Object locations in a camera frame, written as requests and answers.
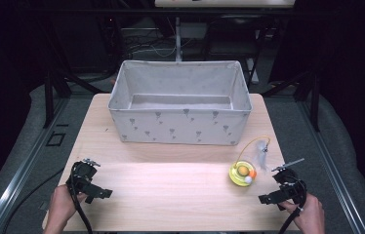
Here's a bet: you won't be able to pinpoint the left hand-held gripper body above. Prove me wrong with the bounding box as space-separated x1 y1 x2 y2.
65 157 101 205

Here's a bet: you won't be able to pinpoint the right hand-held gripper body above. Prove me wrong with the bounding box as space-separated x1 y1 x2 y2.
270 157 308 209

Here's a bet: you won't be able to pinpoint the yellow cat toy with feather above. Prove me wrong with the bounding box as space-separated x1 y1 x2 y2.
228 135 272 188

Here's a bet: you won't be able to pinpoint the grey fabric storage box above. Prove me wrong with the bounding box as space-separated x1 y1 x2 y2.
107 59 254 146

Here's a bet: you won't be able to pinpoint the person's right hand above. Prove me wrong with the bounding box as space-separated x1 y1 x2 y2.
277 192 327 234

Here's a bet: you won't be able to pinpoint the person's left hand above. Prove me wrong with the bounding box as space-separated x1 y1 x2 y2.
43 183 89 234

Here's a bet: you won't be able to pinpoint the black metal stand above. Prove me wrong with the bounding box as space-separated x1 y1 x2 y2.
38 19 106 130
262 67 322 133

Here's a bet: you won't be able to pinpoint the black chair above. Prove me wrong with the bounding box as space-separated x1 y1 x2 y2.
203 13 267 87

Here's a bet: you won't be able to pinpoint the white pole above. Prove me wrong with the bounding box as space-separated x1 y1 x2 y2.
174 17 183 62

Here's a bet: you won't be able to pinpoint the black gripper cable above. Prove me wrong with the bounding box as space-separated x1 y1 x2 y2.
277 176 308 234
67 162 94 234

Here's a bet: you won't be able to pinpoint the metal floor rail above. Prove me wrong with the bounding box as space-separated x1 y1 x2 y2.
0 97 71 234
296 98 365 234

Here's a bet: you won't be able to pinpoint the black floor cable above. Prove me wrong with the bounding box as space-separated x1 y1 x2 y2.
2 167 66 234

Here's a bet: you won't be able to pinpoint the tangle of thin cables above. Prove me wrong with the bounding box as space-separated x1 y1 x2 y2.
121 27 198 61

